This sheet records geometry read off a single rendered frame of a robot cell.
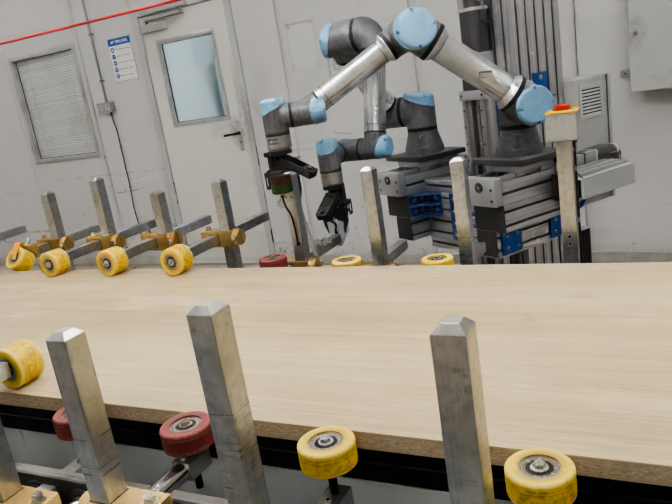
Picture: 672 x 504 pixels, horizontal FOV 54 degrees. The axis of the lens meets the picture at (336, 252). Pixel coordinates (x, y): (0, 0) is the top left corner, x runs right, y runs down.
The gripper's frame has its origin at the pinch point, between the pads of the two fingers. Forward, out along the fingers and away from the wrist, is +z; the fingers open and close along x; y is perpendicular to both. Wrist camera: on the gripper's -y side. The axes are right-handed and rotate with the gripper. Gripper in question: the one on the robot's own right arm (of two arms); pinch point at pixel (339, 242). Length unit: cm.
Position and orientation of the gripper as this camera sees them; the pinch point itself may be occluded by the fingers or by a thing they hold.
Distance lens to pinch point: 228.4
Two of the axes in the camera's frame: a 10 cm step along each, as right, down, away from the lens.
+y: 4.3, -2.9, 8.5
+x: -8.9, 0.2, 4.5
